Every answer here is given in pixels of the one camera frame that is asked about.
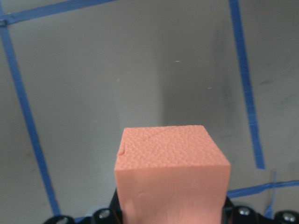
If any orange foam cube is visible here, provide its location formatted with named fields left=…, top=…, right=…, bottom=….
left=114, top=126, right=231, bottom=224

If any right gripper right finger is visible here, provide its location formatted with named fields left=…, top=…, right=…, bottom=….
left=221, top=196, right=299, bottom=224

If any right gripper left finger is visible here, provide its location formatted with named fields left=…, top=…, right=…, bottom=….
left=44, top=189, right=123, bottom=224

